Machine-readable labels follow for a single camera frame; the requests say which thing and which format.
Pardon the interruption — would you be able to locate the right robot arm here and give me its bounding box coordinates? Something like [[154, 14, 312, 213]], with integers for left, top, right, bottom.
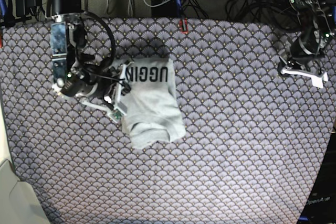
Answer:
[[46, 0, 130, 123]]

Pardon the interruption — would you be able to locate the light grey T-shirt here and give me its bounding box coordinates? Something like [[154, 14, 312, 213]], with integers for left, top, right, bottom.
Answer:
[[121, 57, 186, 149]]

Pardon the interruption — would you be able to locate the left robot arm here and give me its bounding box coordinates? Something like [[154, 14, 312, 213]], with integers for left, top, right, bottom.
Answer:
[[272, 0, 335, 89]]

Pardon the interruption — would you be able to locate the black OpenArm base panel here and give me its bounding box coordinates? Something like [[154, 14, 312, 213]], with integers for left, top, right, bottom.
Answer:
[[297, 133, 335, 223]]

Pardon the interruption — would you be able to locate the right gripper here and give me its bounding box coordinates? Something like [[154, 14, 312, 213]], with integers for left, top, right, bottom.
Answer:
[[52, 61, 134, 123]]

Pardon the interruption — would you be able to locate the fan-patterned grey tablecloth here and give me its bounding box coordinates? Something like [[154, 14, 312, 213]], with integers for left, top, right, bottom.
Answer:
[[1, 18, 335, 223]]

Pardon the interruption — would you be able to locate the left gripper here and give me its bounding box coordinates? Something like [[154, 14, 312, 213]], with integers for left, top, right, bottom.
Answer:
[[278, 32, 328, 88]]

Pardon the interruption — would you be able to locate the red table clamp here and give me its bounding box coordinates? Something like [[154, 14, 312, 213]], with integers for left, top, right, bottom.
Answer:
[[179, 18, 188, 34]]

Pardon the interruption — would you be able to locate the white plastic bin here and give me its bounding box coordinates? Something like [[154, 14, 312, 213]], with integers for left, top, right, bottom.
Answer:
[[1, 160, 49, 223]]

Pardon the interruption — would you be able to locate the black power adapter box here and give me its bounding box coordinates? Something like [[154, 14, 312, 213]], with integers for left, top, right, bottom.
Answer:
[[151, 0, 178, 18]]

